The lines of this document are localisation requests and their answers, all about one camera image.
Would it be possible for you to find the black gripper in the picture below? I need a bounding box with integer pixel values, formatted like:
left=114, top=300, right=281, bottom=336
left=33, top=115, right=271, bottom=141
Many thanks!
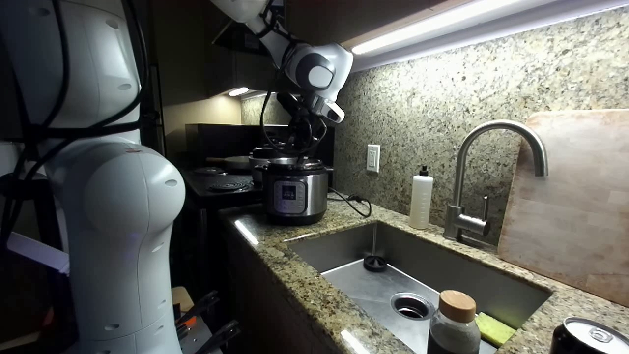
left=277, top=92, right=328, bottom=155

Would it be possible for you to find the black round can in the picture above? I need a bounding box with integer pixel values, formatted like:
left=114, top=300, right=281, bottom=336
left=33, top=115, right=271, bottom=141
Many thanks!
left=550, top=316, right=629, bottom=354

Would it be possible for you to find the dark jar with cork lid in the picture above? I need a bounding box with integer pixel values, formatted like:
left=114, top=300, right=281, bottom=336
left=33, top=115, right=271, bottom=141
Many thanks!
left=427, top=288, right=482, bottom=354

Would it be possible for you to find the black sink drain stopper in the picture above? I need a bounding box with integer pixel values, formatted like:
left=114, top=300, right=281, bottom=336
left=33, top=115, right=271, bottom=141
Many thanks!
left=364, top=253, right=387, bottom=273

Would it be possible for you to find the wooden cutting board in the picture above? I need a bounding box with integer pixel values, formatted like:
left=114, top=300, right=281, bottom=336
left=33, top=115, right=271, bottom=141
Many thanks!
left=497, top=107, right=629, bottom=304

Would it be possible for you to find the white wall outlet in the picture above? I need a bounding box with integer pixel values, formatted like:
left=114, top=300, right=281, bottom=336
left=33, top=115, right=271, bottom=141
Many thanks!
left=366, top=143, right=381, bottom=172

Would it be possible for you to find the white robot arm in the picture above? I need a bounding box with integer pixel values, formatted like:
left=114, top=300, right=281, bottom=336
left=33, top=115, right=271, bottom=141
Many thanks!
left=0, top=0, right=185, bottom=354

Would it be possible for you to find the under-cabinet light strip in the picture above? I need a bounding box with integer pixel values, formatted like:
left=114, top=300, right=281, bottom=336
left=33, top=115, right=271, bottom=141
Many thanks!
left=348, top=0, right=629, bottom=56

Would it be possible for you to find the green sponge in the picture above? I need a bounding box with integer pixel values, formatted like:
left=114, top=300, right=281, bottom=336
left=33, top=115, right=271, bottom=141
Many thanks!
left=476, top=312, right=515, bottom=345

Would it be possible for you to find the black steel pressure cooker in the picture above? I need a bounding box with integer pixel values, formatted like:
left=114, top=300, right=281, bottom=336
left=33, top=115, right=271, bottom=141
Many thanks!
left=252, top=147, right=328, bottom=223

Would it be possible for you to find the curved steel faucet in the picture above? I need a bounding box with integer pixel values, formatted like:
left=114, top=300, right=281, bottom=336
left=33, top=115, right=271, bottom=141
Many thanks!
left=444, top=119, right=548, bottom=241

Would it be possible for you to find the white soap dispenser bottle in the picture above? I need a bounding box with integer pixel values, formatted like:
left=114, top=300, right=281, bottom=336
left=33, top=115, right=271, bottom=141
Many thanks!
left=409, top=164, right=434, bottom=227

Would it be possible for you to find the black stovetop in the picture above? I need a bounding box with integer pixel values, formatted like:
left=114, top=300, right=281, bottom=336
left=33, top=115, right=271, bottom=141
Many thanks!
left=187, top=155, right=256, bottom=196

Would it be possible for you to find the stainless steel sink basin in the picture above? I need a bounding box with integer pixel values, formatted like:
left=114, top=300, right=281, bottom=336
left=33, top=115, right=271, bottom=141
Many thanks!
left=289, top=221, right=552, bottom=354

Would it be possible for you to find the black power cord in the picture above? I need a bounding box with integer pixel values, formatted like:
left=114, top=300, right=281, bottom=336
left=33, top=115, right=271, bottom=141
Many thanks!
left=324, top=190, right=374, bottom=220

